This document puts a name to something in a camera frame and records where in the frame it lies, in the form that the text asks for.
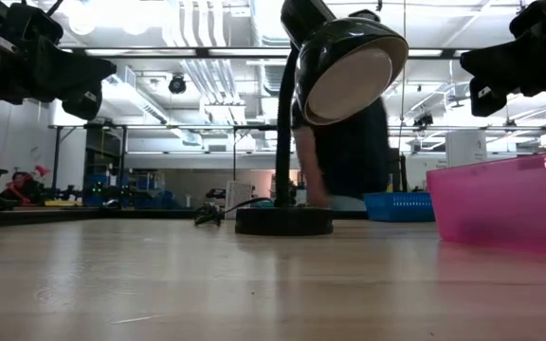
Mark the black ceiling spotlight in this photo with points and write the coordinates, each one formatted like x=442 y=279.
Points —
x=177 y=84

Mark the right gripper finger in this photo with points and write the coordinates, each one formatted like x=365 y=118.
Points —
x=500 y=66
x=486 y=102

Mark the person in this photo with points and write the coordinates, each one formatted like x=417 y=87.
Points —
x=353 y=151

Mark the small blue plastic basket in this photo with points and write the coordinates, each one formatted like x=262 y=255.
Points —
x=398 y=206

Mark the white printed box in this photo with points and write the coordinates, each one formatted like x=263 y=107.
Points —
x=239 y=199

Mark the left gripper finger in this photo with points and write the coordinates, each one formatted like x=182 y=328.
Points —
x=83 y=104
x=74 y=76

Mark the pink plastic bin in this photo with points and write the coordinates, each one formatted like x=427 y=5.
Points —
x=505 y=203

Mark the white background cabinet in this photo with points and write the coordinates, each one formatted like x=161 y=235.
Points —
x=465 y=149

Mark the person's hand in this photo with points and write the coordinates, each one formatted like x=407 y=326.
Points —
x=319 y=196

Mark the red background object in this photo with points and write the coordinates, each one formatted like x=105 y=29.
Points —
x=26 y=184

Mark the black gooseneck desk lamp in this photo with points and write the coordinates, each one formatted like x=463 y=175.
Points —
x=344 y=57

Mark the black overhead frame bar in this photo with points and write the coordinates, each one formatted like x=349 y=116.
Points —
x=202 y=52

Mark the person's forearm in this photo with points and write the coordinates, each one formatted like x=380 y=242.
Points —
x=307 y=156

